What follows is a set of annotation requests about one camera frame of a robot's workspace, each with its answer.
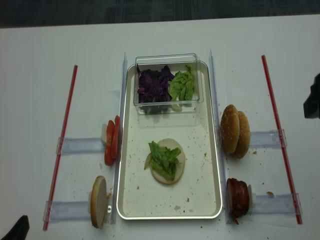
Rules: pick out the lettuce leaf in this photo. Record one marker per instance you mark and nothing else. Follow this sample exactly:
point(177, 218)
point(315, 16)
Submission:
point(163, 158)

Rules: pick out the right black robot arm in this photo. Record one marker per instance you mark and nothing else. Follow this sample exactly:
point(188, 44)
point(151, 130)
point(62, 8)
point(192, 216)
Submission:
point(311, 106)

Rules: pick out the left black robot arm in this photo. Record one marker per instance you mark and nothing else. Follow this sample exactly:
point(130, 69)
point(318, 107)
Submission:
point(20, 229)

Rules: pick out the green lettuce in box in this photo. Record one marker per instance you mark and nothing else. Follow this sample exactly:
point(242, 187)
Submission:
point(181, 86)

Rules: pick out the rear tomato slice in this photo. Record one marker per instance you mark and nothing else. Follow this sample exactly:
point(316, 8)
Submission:
point(114, 146)

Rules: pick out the tomato slice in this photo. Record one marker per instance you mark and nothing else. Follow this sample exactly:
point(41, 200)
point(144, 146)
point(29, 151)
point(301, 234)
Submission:
point(114, 146)
point(108, 160)

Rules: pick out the white left tomato support block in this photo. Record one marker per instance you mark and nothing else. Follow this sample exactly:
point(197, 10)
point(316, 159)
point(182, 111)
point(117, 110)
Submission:
point(104, 134)

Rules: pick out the front tomato slice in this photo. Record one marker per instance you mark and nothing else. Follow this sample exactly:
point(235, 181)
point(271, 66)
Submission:
point(108, 160)

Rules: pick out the brown meat patty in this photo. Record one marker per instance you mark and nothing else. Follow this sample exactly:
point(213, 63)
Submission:
point(238, 198)

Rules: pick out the purple cabbage shreds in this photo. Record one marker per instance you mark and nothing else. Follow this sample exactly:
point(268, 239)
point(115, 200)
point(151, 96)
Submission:
point(153, 90)

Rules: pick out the clear plastic salad box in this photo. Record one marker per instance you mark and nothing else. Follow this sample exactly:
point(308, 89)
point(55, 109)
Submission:
point(176, 63)

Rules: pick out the bun bottom on tray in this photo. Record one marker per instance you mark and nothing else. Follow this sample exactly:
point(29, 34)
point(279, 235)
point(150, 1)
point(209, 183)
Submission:
point(181, 155)

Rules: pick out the white metal tray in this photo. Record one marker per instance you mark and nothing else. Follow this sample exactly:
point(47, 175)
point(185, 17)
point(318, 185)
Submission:
point(197, 194)

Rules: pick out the right long clear divider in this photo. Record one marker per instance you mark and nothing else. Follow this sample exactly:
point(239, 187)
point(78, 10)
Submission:
point(217, 132)

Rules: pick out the long clear divider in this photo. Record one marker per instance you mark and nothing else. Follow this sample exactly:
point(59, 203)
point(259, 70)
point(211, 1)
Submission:
point(114, 213)
point(217, 132)

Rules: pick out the front sesame bun top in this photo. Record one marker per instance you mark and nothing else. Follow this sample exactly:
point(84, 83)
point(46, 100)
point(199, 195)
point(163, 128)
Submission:
point(230, 129)

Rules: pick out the sesame bun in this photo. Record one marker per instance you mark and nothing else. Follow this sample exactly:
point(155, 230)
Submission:
point(230, 129)
point(243, 143)

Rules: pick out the left long clear divider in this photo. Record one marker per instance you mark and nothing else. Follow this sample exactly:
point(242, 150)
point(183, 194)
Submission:
point(114, 213)

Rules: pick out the rear sesame bun top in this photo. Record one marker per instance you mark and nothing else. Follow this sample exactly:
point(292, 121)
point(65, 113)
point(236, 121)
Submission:
point(243, 143)

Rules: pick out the left upper clear crossbar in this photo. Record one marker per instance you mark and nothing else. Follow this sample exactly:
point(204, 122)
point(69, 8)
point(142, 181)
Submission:
point(70, 146)

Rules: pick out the clear crossbar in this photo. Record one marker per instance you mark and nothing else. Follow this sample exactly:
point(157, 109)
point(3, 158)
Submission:
point(56, 211)
point(268, 139)
point(70, 146)
point(277, 204)

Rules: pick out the left red strip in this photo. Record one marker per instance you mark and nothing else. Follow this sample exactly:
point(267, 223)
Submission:
point(58, 157)

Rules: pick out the red strip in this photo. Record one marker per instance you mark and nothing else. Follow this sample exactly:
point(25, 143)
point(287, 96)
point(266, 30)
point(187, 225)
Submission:
point(278, 125)
point(58, 157)

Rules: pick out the upright bun half left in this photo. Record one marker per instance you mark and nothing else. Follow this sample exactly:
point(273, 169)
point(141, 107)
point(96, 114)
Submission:
point(98, 201)

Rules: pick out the right upper clear crossbar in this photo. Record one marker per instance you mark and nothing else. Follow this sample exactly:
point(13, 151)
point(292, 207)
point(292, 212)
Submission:
point(268, 139)

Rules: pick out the white patty support block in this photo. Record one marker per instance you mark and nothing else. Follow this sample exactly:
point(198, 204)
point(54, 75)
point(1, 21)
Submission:
point(252, 198)

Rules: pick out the left lower clear crossbar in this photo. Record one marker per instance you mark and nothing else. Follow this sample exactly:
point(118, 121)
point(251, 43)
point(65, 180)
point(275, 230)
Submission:
point(56, 211)

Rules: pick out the right lower clear crossbar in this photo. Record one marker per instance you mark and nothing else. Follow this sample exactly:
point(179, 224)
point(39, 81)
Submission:
point(277, 204)

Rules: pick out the right red strip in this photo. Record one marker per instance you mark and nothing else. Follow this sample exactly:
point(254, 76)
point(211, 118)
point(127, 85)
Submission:
point(278, 125)

